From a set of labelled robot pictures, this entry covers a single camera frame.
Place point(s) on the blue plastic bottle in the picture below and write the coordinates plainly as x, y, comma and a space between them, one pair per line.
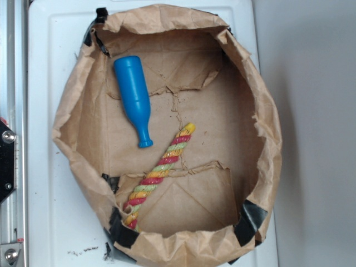
135, 97

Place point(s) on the white plastic tray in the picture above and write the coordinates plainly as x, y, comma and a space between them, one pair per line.
63, 230

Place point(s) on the black mounting plate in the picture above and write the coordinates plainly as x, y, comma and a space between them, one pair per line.
7, 160

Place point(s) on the multicolour twisted rope toy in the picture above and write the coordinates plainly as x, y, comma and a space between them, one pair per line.
156, 176

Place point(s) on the aluminium frame rail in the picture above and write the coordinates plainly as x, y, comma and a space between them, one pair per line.
13, 214

